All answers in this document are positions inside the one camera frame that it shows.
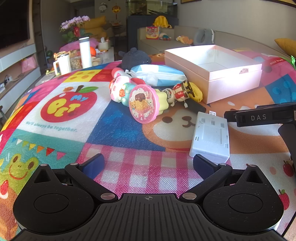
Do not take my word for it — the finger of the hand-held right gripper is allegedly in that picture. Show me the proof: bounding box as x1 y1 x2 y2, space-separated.
224 110 240 122

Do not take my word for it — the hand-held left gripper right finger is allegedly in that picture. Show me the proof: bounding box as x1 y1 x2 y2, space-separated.
180 154 265 202

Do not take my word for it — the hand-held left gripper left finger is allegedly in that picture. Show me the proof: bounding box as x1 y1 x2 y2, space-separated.
33 153 118 202

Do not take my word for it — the white cardboard box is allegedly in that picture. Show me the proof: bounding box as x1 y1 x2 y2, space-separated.
164 45 263 104

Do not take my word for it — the white power adapter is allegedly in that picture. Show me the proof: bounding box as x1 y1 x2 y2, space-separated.
189 112 230 163

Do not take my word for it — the black wallet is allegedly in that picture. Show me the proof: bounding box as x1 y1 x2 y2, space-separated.
187 98 206 114

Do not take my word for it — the yellow corn toy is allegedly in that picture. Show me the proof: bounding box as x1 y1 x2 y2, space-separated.
185 81 203 102

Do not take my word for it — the wind-up robot toy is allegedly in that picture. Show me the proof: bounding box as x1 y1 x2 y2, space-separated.
162 82 197 108

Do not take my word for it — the pink yellow round stamp toy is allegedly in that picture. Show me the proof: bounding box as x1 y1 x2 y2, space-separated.
129 84 167 124

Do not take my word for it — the pink teal squishy toy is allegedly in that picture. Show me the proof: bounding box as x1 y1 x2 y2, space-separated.
109 75 137 106

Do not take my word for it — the blue white wipes pack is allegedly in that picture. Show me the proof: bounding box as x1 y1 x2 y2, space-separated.
129 64 186 87

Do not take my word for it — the white tube toy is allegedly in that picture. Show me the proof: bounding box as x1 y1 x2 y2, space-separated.
111 68 146 86

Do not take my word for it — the dark grey plush toy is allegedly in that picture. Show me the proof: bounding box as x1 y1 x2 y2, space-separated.
118 47 152 71

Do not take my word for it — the colourful printed play mat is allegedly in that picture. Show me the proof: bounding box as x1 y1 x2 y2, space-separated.
0 47 296 241

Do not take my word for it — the yellow cushion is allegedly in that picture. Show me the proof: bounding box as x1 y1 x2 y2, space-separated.
274 38 296 57

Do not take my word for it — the grey neck pillow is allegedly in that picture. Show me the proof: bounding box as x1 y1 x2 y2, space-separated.
193 28 215 46

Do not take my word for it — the orange plush duck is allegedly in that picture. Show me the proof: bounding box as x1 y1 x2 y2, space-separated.
176 35 193 45

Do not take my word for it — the beige sofa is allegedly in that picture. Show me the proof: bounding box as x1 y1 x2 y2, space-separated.
137 25 296 70

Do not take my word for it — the clear jar of nuts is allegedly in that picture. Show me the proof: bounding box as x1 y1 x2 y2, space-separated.
69 50 82 70

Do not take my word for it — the white coffee table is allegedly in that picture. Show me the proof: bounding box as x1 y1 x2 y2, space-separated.
42 46 115 81

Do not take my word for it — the white thermos bottle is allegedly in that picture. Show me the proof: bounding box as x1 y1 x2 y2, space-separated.
79 36 92 69

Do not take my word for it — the colourful toy box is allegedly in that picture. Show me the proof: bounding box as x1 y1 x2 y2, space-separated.
145 26 160 40

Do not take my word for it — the yellow backpack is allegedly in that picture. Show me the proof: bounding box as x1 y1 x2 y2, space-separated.
153 16 174 29

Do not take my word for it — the pink gift bag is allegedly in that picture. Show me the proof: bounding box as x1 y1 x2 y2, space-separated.
21 56 37 73

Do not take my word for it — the white tissue box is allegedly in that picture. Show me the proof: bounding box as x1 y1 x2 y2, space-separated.
98 37 111 50

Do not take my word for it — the white power strip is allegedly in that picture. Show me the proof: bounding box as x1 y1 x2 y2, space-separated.
0 75 12 90

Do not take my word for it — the pink wrapping cloth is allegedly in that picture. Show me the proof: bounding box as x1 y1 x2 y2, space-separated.
59 37 100 52

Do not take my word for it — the dark blue cabinet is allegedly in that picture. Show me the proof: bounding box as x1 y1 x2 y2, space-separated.
126 15 179 52

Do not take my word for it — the dining chair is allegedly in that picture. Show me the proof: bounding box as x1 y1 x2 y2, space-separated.
112 24 126 39

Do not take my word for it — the yellow armchair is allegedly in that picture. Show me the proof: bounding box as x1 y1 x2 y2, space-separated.
81 16 111 44

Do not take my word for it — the purple orchid plant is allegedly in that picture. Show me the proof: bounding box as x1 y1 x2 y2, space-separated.
60 16 90 43

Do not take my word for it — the yellow red hanging ornament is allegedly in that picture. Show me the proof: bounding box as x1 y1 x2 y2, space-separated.
112 3 121 21

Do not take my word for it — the black television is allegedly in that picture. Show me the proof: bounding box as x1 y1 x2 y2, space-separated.
0 0 30 50

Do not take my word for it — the white mug with handle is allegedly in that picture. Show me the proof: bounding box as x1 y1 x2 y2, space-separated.
53 54 72 76

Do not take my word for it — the white wall shelf unit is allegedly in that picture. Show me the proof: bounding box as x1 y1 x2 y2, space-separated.
0 44 42 105

